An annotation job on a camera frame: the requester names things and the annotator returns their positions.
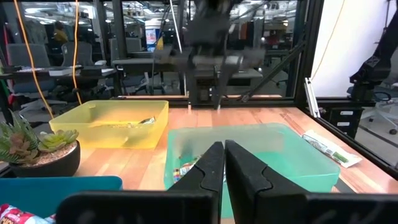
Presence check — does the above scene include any black jointed stand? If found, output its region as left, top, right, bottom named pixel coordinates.
left=349, top=9, right=398, bottom=95

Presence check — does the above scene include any black aluminium rig frame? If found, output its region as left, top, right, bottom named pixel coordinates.
left=93, top=0, right=398, bottom=181

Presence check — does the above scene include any dark blue plastic bin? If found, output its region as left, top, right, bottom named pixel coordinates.
left=0, top=175, right=124, bottom=218

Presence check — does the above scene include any dark office desk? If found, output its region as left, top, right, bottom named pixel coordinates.
left=0, top=64, right=118, bottom=80

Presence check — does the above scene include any white panel board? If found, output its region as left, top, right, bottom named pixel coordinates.
left=310, top=0, right=398, bottom=98

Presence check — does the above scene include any yellow power cable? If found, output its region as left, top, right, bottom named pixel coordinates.
left=72, top=0, right=83, bottom=106
left=12, top=0, right=54, bottom=119

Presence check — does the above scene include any person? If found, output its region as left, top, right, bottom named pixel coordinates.
left=52, top=21, right=70, bottom=45

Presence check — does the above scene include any silver aluminium bar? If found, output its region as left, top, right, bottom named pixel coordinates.
left=303, top=77, right=322, bottom=119

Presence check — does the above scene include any translucent teal plastic bin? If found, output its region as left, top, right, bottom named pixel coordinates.
left=164, top=123, right=341, bottom=218

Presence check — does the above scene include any white printed bucket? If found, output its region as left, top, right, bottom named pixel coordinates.
left=144, top=18, right=164, bottom=52

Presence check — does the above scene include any red white blue granola bar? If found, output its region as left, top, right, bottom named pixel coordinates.
left=0, top=203, right=57, bottom=224

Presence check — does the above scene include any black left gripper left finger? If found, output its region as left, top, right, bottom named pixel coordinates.
left=55, top=141, right=225, bottom=224

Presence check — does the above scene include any black drawer cabinet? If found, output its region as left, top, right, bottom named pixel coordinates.
left=328, top=107, right=362, bottom=139

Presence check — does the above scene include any translucent yellow plastic bin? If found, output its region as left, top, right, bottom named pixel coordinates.
left=49, top=99, right=170, bottom=150

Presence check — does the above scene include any red green chocolate granola bar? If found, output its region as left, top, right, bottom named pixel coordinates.
left=172, top=155, right=203, bottom=184

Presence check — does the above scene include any grey office chair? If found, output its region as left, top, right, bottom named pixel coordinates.
left=6, top=43, right=57, bottom=105
left=60, top=42, right=95, bottom=68

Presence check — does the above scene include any succulent in black pot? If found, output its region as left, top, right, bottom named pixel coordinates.
left=0, top=108, right=81, bottom=178

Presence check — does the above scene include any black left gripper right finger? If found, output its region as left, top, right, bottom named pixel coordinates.
left=224, top=139, right=398, bottom=224

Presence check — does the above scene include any white green granola bar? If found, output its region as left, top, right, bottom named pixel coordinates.
left=301, top=129, right=363, bottom=169

